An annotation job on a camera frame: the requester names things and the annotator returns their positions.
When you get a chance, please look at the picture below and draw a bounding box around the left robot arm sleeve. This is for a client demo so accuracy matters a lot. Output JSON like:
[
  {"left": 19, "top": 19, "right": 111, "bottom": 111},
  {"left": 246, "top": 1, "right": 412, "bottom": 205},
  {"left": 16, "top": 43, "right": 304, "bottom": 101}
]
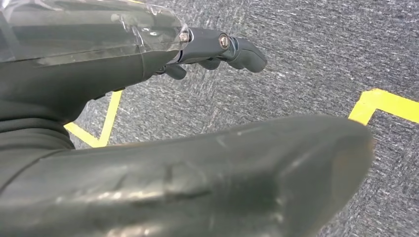
[{"left": 0, "top": 111, "right": 76, "bottom": 192}]

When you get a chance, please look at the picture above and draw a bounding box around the yellow floor tape square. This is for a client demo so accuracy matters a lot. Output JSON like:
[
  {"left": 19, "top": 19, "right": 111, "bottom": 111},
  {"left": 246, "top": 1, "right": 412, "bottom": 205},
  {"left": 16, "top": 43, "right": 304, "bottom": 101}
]
[
  {"left": 348, "top": 88, "right": 419, "bottom": 126},
  {"left": 64, "top": 90, "right": 124, "bottom": 149}
]

